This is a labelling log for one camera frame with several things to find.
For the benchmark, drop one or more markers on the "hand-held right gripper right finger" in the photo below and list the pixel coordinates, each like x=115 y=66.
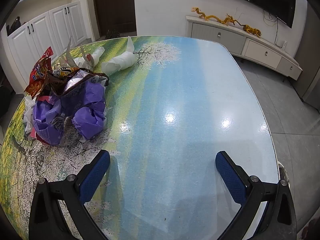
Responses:
x=231 y=177

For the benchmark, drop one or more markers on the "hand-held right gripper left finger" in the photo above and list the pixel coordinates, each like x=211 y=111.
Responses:
x=95 y=177

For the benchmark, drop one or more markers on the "balled purple plastic bag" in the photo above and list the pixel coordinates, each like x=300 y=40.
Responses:
x=87 y=121

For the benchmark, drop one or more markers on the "brown snack wrapper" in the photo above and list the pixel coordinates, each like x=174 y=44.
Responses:
x=75 y=82

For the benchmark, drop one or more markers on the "red snack wrapper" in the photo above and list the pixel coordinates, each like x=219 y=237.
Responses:
x=37 y=80

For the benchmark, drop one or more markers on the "clear wrapper with red print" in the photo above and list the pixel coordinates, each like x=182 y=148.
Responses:
x=96 y=55

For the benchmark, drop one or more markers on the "large purple plastic bag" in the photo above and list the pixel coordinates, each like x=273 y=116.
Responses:
x=46 y=117

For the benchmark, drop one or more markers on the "white plastic bag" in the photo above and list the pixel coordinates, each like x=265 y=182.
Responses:
x=28 y=115

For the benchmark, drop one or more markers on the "white tissue paper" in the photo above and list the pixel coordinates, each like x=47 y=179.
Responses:
x=120 y=62

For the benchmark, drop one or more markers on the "clear plastic wrapper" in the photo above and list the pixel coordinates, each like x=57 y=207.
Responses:
x=67 y=57

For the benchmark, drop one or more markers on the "grey refrigerator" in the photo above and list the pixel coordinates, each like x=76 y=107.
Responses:
x=311 y=80

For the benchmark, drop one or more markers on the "white TV cabinet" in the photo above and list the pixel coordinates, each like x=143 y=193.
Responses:
x=262 y=52

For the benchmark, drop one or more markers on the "white power strip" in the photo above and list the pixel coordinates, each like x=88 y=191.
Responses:
x=284 y=44

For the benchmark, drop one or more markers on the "small potted plant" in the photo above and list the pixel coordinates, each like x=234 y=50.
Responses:
x=112 y=33

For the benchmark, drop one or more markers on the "golden tiger figure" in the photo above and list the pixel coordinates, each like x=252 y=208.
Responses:
x=252 y=31

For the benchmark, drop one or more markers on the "white panelled cabinet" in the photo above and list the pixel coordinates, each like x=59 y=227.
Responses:
x=37 y=35

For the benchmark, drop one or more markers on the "golden dragon figure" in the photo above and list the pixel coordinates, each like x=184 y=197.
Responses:
x=228 y=20

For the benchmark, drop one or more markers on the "dark bag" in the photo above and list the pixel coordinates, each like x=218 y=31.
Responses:
x=13 y=26

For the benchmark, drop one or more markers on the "dark wooden door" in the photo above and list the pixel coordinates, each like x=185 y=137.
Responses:
x=112 y=5

